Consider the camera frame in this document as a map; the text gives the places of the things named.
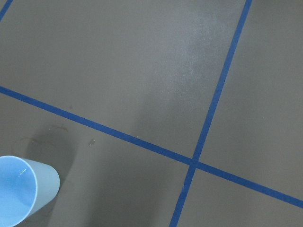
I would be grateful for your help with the light blue plastic cup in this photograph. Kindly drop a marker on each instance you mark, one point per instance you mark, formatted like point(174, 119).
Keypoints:
point(25, 187)

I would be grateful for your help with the brown paper table mat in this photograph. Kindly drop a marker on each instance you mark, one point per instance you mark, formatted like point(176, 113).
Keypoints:
point(157, 113)

